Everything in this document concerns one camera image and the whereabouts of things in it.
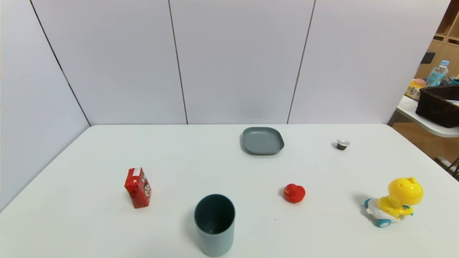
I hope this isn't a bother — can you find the yellow duck toy car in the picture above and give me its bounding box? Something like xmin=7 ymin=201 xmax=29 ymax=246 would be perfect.
xmin=364 ymin=177 xmax=424 ymax=228

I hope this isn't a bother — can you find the grey square dish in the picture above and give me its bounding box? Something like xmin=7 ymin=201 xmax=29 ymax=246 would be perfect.
xmin=242 ymin=127 xmax=285 ymax=156

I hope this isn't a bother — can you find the red rubber duck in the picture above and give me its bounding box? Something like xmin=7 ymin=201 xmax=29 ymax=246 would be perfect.
xmin=283 ymin=183 xmax=306 ymax=204

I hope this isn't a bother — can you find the grey-blue plastic cup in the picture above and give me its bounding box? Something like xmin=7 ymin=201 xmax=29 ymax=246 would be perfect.
xmin=194 ymin=194 xmax=236 ymax=257

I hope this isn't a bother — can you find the red milk carton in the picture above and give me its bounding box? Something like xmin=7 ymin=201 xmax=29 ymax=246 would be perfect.
xmin=124 ymin=167 xmax=152 ymax=209

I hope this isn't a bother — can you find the white side table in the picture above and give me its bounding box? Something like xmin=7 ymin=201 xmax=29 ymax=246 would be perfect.
xmin=387 ymin=95 xmax=459 ymax=138

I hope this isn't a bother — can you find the yellow snack package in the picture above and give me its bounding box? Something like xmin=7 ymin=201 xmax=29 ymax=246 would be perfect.
xmin=406 ymin=78 xmax=427 ymax=101

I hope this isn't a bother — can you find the dark woven basket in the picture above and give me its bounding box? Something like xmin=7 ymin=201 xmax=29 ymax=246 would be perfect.
xmin=416 ymin=85 xmax=459 ymax=128

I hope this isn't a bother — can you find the clear plastic water bottle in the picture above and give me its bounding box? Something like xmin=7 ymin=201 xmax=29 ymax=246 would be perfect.
xmin=426 ymin=60 xmax=450 ymax=87

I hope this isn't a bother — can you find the wooden shelf unit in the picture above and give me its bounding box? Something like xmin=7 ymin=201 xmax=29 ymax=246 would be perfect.
xmin=414 ymin=0 xmax=459 ymax=85

